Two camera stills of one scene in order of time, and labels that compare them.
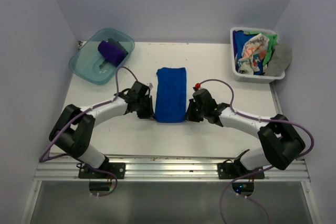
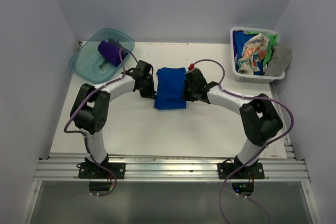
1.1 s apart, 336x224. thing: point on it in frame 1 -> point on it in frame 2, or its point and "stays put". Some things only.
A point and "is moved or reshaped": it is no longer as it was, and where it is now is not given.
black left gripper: (149, 114) -> (150, 93)
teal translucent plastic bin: (84, 61) stays put
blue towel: (171, 95) is moved or reshaped
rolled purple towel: (111, 53) stays put
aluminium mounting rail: (166, 169) stays put
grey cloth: (280, 60) stays put
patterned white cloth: (253, 51) stays put
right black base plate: (229, 170) stays put
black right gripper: (189, 116) -> (185, 95)
